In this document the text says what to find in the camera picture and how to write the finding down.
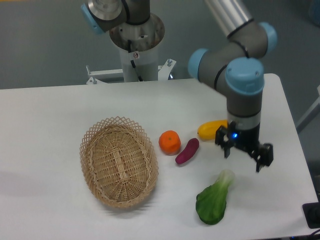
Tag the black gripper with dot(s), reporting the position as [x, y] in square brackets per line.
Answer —
[243, 134]

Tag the green leafy vegetable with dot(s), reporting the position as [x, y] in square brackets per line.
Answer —
[211, 203]

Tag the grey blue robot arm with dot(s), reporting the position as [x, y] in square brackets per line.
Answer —
[235, 71]

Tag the yellow mango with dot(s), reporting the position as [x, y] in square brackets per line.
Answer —
[207, 131]

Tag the purple sweet potato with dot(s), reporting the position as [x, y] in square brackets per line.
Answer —
[188, 152]

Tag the orange tangerine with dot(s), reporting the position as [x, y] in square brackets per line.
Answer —
[169, 142]

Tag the white furniture leg right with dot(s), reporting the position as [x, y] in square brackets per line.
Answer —
[309, 114]

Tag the black device at table edge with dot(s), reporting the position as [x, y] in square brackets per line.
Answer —
[312, 214]

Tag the woven wicker basket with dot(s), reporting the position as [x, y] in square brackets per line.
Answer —
[118, 162]

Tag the white metal base frame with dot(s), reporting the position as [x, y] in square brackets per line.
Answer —
[132, 73]

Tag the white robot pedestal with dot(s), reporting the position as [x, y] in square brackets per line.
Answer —
[139, 43]

